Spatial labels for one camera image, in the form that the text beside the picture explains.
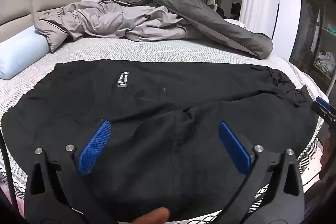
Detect black cable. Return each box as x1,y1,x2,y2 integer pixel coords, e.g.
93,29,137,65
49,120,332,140
0,132,16,214

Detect light blue pillow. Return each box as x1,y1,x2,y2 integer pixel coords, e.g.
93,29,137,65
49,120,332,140
0,25,51,80

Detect dark glass-door wardrobe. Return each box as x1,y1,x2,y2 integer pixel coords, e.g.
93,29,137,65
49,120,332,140
289,0,336,93

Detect white bedding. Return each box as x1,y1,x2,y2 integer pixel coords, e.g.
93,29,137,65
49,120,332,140
226,18,247,30

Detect black pants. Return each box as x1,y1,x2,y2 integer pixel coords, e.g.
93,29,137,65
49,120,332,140
0,61,322,222

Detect grey two-tone duvet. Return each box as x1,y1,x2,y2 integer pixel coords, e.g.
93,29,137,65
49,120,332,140
34,0,273,60

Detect crumpled white cloth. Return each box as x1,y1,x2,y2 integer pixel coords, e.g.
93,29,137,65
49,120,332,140
314,51,336,75

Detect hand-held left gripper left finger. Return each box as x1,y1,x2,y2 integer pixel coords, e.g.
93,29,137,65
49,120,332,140
24,120,119,224

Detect white hanging garment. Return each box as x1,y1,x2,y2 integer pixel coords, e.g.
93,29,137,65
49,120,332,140
307,4,321,54

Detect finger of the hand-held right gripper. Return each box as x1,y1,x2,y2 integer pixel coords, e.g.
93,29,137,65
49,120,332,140
312,97,336,123

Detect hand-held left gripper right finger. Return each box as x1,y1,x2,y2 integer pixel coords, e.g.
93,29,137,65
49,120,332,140
215,121,305,224

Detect bed with honeycomb-patterned sheet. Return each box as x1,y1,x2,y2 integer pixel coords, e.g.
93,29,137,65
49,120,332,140
0,36,331,224

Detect person's left hand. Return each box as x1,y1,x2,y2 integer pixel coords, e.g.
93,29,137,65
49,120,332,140
130,207,171,224

